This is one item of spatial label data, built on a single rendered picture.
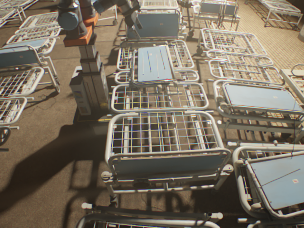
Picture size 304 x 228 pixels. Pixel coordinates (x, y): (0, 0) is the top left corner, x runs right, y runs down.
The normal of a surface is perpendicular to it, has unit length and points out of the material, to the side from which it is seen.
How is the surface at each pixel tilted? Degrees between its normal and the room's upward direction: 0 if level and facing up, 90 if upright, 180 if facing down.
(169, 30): 90
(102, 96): 90
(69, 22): 97
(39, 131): 0
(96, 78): 90
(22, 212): 0
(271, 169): 5
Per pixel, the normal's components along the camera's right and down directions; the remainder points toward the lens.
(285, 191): 0.00, -0.74
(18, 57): 0.07, 0.73
